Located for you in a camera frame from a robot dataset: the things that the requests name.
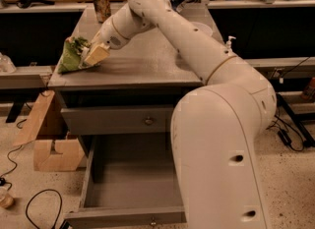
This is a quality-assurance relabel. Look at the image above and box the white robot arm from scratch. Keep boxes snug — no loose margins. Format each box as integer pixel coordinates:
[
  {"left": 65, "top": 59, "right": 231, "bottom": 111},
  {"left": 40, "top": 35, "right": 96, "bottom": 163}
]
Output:
[{"left": 93, "top": 0, "right": 277, "bottom": 229}]

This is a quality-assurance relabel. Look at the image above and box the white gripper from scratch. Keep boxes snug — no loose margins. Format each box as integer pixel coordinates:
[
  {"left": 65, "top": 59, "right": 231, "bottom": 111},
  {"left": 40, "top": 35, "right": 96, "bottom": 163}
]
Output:
[{"left": 81, "top": 20, "right": 129, "bottom": 66}]

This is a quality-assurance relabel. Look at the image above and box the grey open middle drawer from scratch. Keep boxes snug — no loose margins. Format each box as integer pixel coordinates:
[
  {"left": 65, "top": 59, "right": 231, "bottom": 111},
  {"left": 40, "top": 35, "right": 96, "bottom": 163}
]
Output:
[{"left": 65, "top": 133, "right": 186, "bottom": 229}]

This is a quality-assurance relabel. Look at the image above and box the gold soda can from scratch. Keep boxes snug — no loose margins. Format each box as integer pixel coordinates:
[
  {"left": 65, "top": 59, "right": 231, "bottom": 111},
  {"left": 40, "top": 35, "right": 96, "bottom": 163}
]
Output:
[{"left": 93, "top": 0, "right": 111, "bottom": 23}]

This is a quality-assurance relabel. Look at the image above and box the black floor cable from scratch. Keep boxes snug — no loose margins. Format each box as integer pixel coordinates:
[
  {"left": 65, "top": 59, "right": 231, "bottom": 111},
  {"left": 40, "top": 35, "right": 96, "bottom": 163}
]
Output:
[
  {"left": 267, "top": 108, "right": 312, "bottom": 153},
  {"left": 0, "top": 101, "right": 63, "bottom": 229}
]

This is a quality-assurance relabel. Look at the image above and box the white pump bottle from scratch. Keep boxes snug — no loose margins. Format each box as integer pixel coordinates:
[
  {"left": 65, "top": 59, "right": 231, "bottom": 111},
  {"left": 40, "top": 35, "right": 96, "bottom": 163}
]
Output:
[{"left": 225, "top": 35, "right": 236, "bottom": 54}]

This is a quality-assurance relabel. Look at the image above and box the black floor cable right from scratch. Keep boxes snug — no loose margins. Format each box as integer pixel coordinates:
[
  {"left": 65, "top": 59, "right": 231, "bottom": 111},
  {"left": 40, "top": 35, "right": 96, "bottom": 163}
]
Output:
[{"left": 267, "top": 108, "right": 312, "bottom": 153}]

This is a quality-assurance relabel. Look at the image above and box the grey top drawer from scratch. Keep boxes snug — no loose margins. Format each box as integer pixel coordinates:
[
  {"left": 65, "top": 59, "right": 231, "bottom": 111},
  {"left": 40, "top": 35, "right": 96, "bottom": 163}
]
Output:
[{"left": 61, "top": 105, "right": 173, "bottom": 136}]

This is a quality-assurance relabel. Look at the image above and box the black floor cable left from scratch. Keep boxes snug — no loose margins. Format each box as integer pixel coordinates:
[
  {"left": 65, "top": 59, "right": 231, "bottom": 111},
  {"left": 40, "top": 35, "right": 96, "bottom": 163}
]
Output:
[{"left": 0, "top": 101, "right": 63, "bottom": 229}]

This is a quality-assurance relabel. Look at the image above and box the wooden block stand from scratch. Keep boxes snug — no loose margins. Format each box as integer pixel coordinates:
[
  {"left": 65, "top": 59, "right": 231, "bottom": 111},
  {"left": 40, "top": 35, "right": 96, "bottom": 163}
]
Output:
[{"left": 13, "top": 90, "right": 87, "bottom": 172}]

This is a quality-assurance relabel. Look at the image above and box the green jalapeno chip bag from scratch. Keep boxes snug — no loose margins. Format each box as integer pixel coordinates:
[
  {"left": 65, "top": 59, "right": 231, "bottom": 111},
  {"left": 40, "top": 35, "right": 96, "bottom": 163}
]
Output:
[{"left": 57, "top": 36, "right": 91, "bottom": 74}]

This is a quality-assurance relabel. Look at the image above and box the white ceramic bowl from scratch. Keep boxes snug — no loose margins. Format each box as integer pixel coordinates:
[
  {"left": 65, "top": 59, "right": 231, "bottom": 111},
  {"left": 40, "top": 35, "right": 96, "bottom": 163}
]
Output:
[{"left": 193, "top": 22, "right": 213, "bottom": 36}]

